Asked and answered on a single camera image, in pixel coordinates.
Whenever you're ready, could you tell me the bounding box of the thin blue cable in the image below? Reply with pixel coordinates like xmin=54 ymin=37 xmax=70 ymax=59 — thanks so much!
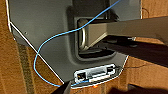
xmin=33 ymin=0 xmax=124 ymax=88

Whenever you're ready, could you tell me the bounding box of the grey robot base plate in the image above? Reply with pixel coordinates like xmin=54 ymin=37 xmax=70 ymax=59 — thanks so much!
xmin=6 ymin=0 xmax=143 ymax=90

